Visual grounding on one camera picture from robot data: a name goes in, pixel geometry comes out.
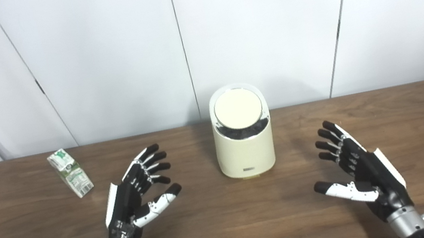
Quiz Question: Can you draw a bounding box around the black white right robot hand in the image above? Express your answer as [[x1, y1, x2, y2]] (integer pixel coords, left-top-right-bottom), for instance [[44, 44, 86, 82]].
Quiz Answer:
[[303, 108, 416, 233]]

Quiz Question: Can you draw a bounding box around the green white milk carton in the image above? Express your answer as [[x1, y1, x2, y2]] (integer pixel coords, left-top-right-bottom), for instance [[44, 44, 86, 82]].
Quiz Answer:
[[46, 144, 96, 203]]

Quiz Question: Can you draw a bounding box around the cream-colored bin body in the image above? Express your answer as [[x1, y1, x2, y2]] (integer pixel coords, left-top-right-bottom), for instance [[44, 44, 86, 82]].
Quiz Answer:
[[205, 79, 280, 184]]

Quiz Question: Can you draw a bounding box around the cream round bin lid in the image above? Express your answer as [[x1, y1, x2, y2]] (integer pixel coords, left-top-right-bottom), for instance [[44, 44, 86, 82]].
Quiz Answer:
[[211, 84, 265, 133]]

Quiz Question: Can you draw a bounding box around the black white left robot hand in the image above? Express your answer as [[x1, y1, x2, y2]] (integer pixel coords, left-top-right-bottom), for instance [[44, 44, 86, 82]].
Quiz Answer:
[[92, 141, 191, 238]]

